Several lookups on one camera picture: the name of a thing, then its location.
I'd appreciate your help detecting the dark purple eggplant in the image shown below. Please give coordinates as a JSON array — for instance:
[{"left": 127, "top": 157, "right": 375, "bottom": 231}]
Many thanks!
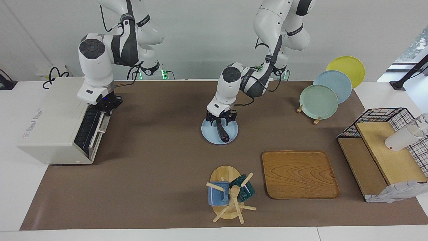
[{"left": 216, "top": 119, "right": 231, "bottom": 142}]

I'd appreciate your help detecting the small light blue plate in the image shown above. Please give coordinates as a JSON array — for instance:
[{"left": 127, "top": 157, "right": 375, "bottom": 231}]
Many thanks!
[{"left": 201, "top": 118, "right": 239, "bottom": 145}]

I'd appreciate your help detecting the white toaster oven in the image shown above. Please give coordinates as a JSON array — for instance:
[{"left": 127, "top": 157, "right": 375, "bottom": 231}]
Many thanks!
[{"left": 17, "top": 78, "right": 110, "bottom": 165}]

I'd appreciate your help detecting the wooden mug tree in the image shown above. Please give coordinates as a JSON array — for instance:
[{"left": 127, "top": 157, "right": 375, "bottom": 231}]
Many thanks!
[{"left": 206, "top": 166, "right": 256, "bottom": 224}]

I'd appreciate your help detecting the brown table mat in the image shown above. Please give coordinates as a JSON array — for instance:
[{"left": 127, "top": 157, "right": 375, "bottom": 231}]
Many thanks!
[{"left": 19, "top": 80, "right": 428, "bottom": 231}]

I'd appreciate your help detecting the dark green mug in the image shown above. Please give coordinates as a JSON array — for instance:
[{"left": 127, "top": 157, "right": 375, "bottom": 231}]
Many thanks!
[{"left": 229, "top": 174, "right": 256, "bottom": 203}]

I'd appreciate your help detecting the blue mug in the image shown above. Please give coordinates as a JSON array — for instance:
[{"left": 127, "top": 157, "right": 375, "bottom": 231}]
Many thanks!
[{"left": 207, "top": 181, "right": 230, "bottom": 206}]

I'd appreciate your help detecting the wooden plate rack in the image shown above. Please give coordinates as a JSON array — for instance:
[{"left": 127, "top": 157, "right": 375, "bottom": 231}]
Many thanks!
[{"left": 296, "top": 104, "right": 322, "bottom": 125}]

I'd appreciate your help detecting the wooden tray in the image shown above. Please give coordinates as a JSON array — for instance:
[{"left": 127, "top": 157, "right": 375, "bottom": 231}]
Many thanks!
[{"left": 262, "top": 151, "right": 341, "bottom": 200}]

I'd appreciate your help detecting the green plate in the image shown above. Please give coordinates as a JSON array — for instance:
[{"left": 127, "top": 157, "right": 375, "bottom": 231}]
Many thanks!
[{"left": 299, "top": 84, "right": 339, "bottom": 120}]

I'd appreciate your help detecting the black clamp base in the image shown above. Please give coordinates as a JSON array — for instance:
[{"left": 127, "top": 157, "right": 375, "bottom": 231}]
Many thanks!
[{"left": 0, "top": 69, "right": 18, "bottom": 91}]

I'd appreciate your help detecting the large light blue plate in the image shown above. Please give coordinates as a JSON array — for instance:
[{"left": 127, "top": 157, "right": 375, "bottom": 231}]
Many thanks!
[{"left": 313, "top": 70, "right": 352, "bottom": 104}]

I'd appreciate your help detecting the yellow plate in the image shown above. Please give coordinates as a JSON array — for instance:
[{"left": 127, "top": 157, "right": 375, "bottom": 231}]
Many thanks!
[{"left": 326, "top": 56, "right": 366, "bottom": 89}]

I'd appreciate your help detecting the white cup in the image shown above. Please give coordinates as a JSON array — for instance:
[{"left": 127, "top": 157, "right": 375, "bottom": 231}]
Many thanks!
[{"left": 384, "top": 123, "right": 426, "bottom": 152}]

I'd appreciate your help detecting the black angled stand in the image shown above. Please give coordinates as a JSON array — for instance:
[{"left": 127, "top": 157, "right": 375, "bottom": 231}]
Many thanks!
[{"left": 389, "top": 54, "right": 428, "bottom": 91}]

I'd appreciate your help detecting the clear glass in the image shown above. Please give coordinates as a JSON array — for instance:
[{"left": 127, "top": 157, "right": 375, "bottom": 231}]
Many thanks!
[{"left": 416, "top": 114, "right": 428, "bottom": 135}]

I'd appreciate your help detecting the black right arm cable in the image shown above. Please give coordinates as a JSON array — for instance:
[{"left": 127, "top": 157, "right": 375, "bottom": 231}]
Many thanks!
[{"left": 99, "top": 0, "right": 145, "bottom": 81}]

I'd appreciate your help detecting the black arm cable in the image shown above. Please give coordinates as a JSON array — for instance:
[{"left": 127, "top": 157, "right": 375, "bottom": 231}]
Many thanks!
[
  {"left": 99, "top": 0, "right": 145, "bottom": 81},
  {"left": 233, "top": 33, "right": 285, "bottom": 107}
]

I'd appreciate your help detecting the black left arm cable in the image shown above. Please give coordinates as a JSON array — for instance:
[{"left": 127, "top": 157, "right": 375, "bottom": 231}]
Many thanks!
[{"left": 233, "top": 33, "right": 285, "bottom": 107}]

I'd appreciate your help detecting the black oven power cord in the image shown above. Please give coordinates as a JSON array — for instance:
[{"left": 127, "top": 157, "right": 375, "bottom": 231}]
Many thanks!
[{"left": 42, "top": 67, "right": 70, "bottom": 89}]

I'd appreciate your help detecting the wire and wood shelf rack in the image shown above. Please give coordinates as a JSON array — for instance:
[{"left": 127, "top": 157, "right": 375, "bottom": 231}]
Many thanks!
[{"left": 337, "top": 108, "right": 428, "bottom": 202}]

